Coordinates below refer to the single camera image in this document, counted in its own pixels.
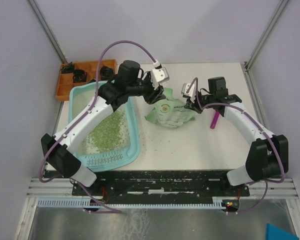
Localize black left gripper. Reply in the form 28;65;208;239
128;70;167;105

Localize magenta plastic litter scoop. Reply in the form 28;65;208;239
210;111;220;129

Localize green cat litter bag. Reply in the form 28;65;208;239
144;88;198;128

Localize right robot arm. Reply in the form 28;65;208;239
181;77;289;196

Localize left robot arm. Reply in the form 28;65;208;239
41;60;170;195

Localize teal plastic litter box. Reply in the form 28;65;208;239
68;80;141;173

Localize green litter pellets pile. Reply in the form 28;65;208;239
84;107;130;154

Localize black round part in tray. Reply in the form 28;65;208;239
99;65;115;81

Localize orange wooden compartment tray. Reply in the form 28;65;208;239
55;59;117;102

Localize small circuit board with LEDs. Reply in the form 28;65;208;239
225;200;240;212

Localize blue foam pad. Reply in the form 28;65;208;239
265;223;300;240

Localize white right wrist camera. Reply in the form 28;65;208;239
181;83;196;103

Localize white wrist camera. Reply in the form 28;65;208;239
181;83;196;103
150;60;170;90

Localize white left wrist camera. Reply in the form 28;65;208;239
150;60;170;90

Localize black ring part in tray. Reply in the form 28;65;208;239
72;69;87;83

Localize black mounting base plate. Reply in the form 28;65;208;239
72;170;250;203

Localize light blue cable duct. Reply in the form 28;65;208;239
37;194;225;210

